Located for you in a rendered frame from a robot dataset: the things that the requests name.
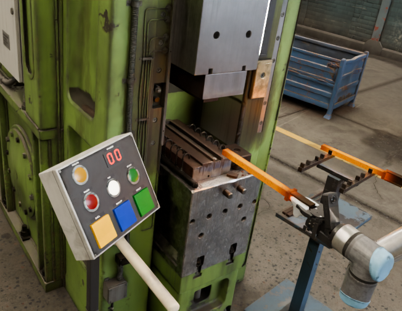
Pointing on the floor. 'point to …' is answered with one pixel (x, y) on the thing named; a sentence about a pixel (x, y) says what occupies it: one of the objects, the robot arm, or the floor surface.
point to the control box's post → (92, 284)
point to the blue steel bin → (324, 73)
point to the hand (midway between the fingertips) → (295, 196)
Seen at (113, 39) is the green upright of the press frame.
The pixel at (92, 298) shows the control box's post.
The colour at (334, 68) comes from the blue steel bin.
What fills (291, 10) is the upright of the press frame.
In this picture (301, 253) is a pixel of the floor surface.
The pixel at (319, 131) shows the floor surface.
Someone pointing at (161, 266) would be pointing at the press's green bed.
